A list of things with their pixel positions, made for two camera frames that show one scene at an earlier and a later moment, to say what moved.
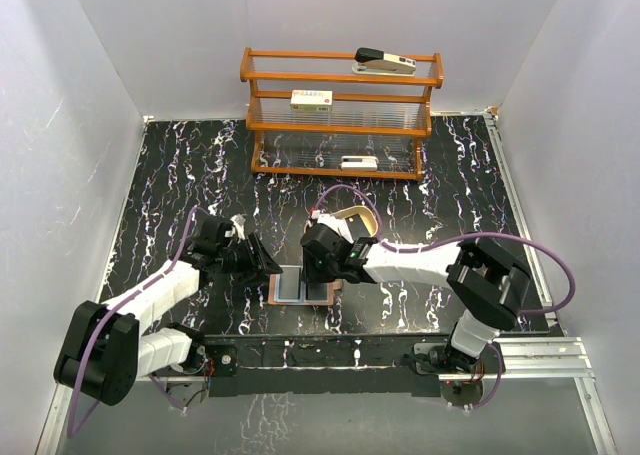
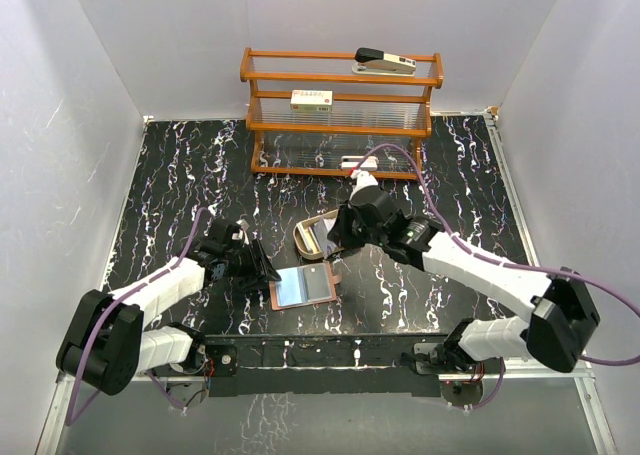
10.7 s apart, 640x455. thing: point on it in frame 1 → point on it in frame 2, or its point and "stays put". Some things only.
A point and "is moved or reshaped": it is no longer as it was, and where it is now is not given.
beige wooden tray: x=365 y=213 is moved or reshaped
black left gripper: x=260 y=259 stays put
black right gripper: x=311 y=275 → x=339 y=233
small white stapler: x=358 y=163 stays put
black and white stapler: x=375 y=61 stays put
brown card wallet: x=290 y=289 stays put
